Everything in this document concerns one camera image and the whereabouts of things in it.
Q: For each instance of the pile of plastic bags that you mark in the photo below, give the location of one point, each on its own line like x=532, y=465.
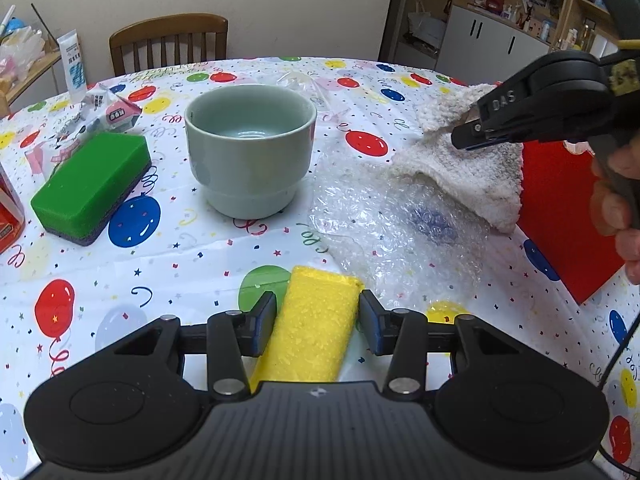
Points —
x=22, y=52

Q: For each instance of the clear plastic bag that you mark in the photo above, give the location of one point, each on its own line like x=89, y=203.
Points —
x=325, y=95

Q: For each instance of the wooden top side cabinet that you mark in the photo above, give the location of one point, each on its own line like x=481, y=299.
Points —
x=35, y=75

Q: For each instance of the red container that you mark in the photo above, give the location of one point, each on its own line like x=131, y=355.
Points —
x=10, y=220

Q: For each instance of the red cardboard box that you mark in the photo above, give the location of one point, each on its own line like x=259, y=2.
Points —
x=560, y=220

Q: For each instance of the white tube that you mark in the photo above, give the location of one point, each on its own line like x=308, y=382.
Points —
x=72, y=65

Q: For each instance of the wooden chair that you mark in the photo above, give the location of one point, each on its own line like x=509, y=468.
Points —
x=170, y=27

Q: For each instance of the white fluffy sock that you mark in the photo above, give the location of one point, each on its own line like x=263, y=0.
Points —
x=465, y=180

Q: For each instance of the yellow sponge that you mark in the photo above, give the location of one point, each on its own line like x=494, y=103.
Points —
x=310, y=325

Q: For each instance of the white paper bag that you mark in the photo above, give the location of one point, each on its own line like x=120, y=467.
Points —
x=425, y=27

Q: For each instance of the pale green ceramic cup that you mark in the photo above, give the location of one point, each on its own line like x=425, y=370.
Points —
x=250, y=170

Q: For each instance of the green sponge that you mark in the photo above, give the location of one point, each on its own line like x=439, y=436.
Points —
x=90, y=185

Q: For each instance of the person's right hand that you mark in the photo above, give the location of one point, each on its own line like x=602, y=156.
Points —
x=607, y=210

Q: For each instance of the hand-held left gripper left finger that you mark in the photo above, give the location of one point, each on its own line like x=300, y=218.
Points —
x=265, y=323

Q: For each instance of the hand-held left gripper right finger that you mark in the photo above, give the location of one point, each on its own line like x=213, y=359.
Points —
x=370, y=325

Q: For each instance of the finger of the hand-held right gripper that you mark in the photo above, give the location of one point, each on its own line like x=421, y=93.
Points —
x=505, y=102
x=485, y=136

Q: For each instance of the clear bubble wrap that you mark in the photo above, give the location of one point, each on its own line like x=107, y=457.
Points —
x=390, y=245

